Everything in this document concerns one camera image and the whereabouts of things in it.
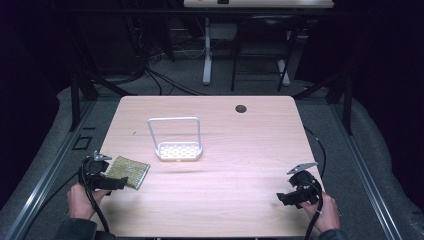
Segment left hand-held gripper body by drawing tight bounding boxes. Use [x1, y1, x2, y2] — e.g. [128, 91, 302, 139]
[78, 150, 113, 192]

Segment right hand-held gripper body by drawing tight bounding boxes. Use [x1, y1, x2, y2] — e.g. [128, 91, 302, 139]
[286, 161, 323, 205]

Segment green scouring sponge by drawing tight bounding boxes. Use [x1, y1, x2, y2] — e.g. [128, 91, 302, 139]
[105, 155, 151, 191]

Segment white sponge holder rack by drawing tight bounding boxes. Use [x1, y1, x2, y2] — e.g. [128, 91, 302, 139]
[146, 116, 204, 163]

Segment person's right hand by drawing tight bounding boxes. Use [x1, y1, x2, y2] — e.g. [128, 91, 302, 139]
[299, 191, 341, 234]

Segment person's left hand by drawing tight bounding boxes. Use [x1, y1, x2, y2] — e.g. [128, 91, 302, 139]
[66, 182, 112, 221]

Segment black chair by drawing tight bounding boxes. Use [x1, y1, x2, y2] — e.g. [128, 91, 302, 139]
[230, 14, 303, 93]

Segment white desk with white legs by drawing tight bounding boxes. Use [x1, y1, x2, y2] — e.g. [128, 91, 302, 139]
[183, 0, 335, 86]

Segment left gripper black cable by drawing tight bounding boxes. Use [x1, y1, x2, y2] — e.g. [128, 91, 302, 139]
[79, 159, 111, 234]

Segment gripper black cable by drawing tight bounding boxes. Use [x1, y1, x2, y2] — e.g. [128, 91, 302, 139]
[302, 179, 325, 240]
[79, 159, 111, 234]

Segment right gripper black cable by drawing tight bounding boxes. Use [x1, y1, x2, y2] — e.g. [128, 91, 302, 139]
[302, 179, 325, 240]

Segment black cable beside table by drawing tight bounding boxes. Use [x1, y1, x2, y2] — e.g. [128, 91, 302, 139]
[303, 125, 327, 181]

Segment aluminium floor rail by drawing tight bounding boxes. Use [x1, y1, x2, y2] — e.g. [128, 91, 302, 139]
[3, 99, 98, 240]
[328, 101, 404, 240]

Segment black metal frame stand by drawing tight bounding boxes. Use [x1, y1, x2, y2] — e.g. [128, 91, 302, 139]
[293, 66, 355, 136]
[64, 19, 138, 133]

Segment bundle of black floor cables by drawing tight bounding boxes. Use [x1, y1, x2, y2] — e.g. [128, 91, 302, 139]
[123, 13, 209, 98]

